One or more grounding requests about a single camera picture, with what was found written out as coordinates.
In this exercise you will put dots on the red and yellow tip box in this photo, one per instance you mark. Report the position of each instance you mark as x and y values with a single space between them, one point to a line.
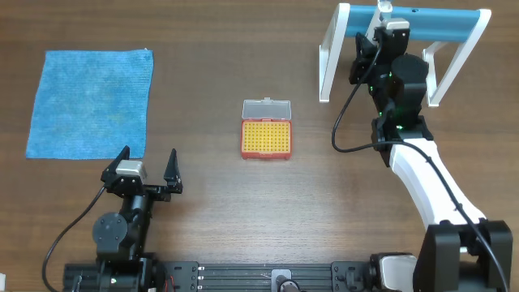
266 138

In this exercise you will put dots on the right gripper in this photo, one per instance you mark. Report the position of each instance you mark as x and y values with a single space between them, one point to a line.
393 42

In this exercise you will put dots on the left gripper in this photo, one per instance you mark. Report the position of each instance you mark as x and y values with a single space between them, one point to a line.
158 192

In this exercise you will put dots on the mounting rail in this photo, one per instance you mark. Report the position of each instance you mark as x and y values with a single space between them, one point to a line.
243 277

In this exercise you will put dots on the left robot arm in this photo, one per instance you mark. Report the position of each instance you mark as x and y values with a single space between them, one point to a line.
121 227

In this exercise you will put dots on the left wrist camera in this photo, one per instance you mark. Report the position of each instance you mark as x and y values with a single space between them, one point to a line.
130 168

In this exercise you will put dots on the white and blue stand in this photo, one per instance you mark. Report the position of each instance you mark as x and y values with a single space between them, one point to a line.
438 24

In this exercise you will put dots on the blue cloth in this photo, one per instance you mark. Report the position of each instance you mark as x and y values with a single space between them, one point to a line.
89 105

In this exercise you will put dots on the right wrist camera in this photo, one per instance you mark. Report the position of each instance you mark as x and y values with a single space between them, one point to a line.
395 23

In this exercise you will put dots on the white pipette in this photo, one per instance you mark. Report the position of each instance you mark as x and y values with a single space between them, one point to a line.
384 5

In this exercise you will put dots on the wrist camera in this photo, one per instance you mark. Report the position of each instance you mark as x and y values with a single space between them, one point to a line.
395 23
130 168

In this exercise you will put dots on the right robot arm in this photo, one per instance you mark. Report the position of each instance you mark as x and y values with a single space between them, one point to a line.
421 174

